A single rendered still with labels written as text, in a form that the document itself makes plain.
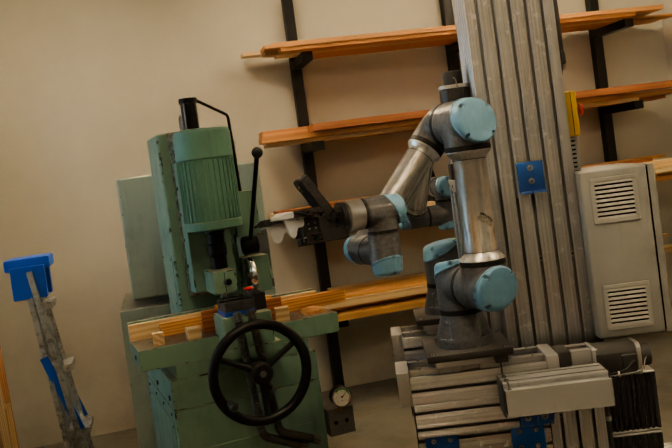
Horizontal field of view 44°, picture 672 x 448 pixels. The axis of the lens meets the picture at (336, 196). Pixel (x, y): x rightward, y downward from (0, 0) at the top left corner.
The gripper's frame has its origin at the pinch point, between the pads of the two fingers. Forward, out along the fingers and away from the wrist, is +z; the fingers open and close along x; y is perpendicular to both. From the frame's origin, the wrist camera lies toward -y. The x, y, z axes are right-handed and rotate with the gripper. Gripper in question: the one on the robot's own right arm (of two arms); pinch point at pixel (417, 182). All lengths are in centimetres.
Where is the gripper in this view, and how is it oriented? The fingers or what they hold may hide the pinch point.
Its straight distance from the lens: 330.5
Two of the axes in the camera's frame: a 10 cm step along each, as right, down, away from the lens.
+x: 9.4, -2.7, 2.0
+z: -2.0, 0.0, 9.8
